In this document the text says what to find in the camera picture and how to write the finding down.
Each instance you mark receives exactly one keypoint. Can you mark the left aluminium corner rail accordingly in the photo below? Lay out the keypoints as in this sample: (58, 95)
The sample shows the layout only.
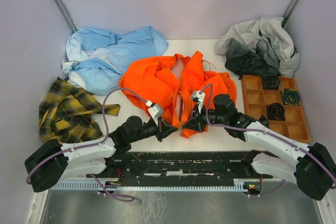
(66, 15)

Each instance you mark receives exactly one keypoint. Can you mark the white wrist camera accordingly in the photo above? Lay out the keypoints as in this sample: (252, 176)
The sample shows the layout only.
(154, 109)
(198, 97)

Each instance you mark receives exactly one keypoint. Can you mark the grey crumpled garment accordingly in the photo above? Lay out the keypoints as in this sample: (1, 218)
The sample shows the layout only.
(267, 36)

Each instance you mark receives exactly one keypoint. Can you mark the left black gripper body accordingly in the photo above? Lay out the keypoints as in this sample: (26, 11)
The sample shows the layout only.
(159, 120)

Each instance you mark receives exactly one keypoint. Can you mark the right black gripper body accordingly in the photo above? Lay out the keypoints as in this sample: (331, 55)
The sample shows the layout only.
(201, 117)

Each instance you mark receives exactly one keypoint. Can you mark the light blue garment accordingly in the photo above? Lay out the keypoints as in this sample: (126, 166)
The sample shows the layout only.
(98, 58)

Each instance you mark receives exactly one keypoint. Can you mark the yellow black plaid shirt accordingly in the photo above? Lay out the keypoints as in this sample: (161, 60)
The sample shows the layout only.
(65, 114)

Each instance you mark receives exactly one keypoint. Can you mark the wooden compartment tray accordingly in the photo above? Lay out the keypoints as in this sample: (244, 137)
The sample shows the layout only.
(256, 99)

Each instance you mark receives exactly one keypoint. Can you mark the black rolled sock centre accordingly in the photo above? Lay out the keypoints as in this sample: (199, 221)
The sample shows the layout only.
(275, 111)

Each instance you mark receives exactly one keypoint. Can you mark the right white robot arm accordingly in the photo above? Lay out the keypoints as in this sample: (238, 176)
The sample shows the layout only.
(310, 167)

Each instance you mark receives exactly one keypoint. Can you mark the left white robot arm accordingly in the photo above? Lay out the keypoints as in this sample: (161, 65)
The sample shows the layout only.
(55, 161)

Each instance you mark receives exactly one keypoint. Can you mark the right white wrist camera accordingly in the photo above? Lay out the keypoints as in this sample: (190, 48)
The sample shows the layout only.
(198, 97)

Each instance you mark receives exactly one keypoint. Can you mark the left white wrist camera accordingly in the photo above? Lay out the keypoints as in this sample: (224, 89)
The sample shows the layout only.
(154, 109)

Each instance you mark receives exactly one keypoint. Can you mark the white slotted cable duct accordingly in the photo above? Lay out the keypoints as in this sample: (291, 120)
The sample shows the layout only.
(169, 183)

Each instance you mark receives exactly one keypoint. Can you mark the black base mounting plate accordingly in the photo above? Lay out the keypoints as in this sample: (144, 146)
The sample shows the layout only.
(228, 165)

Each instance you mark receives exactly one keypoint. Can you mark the black rolled sock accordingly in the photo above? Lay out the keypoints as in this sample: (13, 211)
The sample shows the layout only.
(270, 82)
(275, 111)

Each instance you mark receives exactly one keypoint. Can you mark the dark rolled sock front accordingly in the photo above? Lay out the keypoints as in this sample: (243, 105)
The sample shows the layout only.
(264, 121)

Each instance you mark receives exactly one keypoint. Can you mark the orange jacket pink lining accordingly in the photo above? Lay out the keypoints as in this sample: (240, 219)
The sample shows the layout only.
(170, 81)

